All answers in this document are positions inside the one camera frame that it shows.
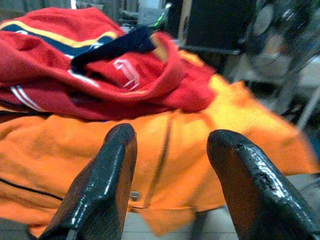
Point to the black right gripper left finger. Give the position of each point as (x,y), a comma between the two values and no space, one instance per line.
(100,187)

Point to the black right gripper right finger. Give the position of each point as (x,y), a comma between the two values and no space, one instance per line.
(257,195)

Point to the red sports jersey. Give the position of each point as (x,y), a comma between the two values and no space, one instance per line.
(150,95)

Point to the orange polo shirt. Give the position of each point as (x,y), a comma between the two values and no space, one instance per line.
(187,150)

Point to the black standing fan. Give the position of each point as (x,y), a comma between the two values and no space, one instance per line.
(275,37)

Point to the black box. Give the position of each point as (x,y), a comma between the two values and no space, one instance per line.
(215,25)

